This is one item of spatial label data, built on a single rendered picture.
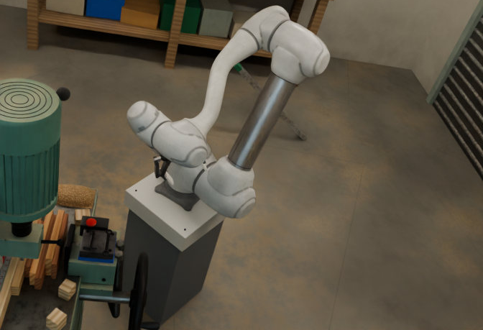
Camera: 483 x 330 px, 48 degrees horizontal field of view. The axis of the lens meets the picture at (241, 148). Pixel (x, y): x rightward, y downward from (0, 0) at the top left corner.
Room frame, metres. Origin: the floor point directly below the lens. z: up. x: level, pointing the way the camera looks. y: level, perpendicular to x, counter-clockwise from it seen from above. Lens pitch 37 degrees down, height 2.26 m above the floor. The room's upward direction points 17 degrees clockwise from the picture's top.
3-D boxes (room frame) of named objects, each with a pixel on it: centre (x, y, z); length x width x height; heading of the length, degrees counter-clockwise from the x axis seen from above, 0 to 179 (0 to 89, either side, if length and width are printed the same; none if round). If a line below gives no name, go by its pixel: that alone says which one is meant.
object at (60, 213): (1.02, 0.45, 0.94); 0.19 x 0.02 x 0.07; 15
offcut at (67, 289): (0.89, 0.35, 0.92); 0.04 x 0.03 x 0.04; 171
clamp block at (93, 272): (1.03, 0.33, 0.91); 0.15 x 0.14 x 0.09; 15
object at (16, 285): (1.10, 0.54, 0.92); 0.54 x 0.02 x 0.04; 15
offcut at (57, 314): (0.79, 0.33, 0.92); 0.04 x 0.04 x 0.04; 73
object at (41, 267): (0.99, 0.46, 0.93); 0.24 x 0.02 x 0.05; 15
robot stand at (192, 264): (1.66, 0.18, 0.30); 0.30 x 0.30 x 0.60; 63
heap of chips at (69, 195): (1.25, 0.49, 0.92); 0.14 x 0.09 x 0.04; 105
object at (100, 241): (1.04, 0.33, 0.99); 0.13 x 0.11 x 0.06; 15
